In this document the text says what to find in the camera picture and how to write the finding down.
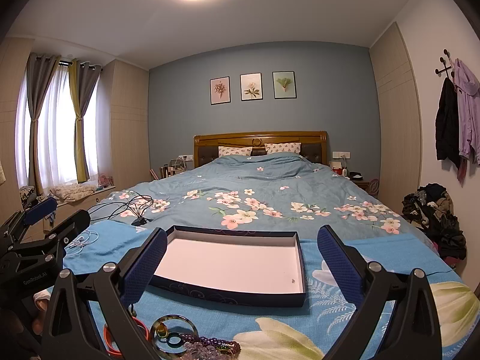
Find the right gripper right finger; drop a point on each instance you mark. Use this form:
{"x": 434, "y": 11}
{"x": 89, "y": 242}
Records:
{"x": 413, "y": 330}

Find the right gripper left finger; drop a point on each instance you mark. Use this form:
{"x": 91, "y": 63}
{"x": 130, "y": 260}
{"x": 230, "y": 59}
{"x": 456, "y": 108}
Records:
{"x": 70, "y": 330}

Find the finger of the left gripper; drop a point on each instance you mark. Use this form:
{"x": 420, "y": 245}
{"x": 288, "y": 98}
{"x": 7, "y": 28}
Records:
{"x": 69, "y": 229}
{"x": 40, "y": 211}

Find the orange smart watch band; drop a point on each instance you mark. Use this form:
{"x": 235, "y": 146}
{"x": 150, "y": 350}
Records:
{"x": 115, "y": 344}

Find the tortoiseshell bangle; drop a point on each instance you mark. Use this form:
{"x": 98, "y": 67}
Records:
{"x": 167, "y": 335}

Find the white earphones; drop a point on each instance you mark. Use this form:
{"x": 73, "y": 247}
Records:
{"x": 80, "y": 242}

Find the dark clothes pile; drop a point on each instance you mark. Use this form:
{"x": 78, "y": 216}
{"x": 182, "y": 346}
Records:
{"x": 431, "y": 210}

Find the grey yellow left curtain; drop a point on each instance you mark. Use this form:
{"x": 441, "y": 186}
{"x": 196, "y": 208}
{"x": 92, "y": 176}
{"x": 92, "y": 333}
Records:
{"x": 40, "y": 71}

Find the grey yellow curtain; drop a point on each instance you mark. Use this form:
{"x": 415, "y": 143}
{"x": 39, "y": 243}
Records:
{"x": 82, "y": 78}
{"x": 40, "y": 71}

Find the grey yellow right curtain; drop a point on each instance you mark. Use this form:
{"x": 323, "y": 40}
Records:
{"x": 82, "y": 78}

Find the light blue floral blanket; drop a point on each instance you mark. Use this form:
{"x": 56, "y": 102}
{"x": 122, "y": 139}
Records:
{"x": 307, "y": 332}

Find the navy shallow box tray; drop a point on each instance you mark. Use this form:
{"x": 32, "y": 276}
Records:
{"x": 241, "y": 268}

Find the beige wardrobe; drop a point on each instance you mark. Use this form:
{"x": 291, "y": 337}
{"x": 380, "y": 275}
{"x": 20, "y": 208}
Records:
{"x": 400, "y": 120}

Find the left floral pillow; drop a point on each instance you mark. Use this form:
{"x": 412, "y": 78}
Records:
{"x": 230, "y": 150}

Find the floral pillow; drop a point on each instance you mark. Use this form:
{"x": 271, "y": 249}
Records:
{"x": 289, "y": 147}
{"x": 230, "y": 150}

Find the blue floral duvet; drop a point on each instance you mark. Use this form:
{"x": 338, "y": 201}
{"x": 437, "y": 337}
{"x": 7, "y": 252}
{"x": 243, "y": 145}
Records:
{"x": 273, "y": 192}

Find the wooden headboard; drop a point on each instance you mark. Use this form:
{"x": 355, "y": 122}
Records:
{"x": 313, "y": 144}

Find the black hanging jacket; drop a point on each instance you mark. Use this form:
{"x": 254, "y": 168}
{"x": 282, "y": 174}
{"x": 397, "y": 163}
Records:
{"x": 447, "y": 125}

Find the right floral pillow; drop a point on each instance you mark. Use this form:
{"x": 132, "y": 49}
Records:
{"x": 289, "y": 147}

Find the pink flower framed picture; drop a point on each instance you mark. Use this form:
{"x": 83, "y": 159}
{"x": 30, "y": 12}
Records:
{"x": 220, "y": 90}

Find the white flower framed picture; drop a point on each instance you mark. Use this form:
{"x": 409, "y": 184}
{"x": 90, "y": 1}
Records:
{"x": 251, "y": 86}

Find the purple hanging jacket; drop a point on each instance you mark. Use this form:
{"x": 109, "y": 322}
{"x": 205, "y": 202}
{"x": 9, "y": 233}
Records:
{"x": 467, "y": 89}

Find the green leaf framed picture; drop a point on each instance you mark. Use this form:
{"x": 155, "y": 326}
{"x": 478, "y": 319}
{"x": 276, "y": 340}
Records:
{"x": 284, "y": 86}

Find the white wall socket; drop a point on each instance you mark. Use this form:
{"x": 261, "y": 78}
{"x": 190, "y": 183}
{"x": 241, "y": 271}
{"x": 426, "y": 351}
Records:
{"x": 341, "y": 155}

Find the wall coat hook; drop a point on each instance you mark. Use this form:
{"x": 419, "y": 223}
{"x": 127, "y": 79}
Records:
{"x": 447, "y": 67}

